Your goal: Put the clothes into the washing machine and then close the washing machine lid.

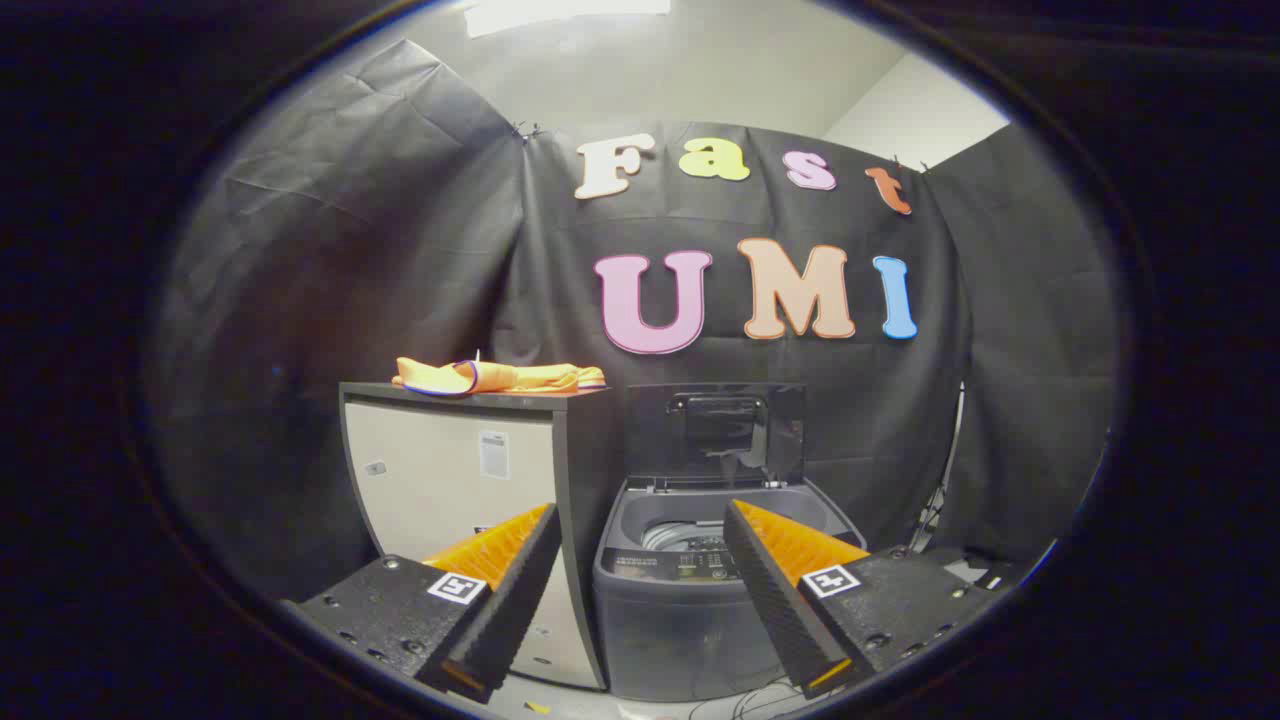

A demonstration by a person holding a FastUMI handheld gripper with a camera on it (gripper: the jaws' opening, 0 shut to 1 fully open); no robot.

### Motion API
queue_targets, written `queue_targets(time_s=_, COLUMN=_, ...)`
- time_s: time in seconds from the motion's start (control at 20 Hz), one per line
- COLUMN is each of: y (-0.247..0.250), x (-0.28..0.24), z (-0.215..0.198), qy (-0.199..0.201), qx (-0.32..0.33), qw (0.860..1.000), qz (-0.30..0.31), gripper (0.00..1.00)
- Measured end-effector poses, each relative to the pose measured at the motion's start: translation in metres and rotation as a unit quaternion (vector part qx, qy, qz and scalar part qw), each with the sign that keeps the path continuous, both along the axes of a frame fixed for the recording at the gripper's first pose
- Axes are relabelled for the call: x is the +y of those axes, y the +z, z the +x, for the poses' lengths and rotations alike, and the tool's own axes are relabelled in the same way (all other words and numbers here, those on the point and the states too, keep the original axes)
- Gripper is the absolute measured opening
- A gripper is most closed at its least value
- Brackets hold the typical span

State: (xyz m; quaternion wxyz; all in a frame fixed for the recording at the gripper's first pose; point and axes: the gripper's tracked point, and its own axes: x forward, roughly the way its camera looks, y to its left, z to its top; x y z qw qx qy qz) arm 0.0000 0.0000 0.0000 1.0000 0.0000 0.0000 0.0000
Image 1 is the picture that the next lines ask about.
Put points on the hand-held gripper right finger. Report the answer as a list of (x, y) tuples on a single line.
[(770, 590)]

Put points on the black box on floor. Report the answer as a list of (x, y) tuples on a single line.
[(975, 568)]

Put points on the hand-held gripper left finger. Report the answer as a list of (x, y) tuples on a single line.
[(515, 590)]

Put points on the orange garment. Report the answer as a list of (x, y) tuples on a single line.
[(500, 378)]

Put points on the grey cabinet with white door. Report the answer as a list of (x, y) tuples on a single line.
[(440, 480)]

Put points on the black backdrop cloth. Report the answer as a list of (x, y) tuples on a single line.
[(700, 365)]

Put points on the grey washing machine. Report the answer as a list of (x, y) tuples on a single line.
[(660, 630)]

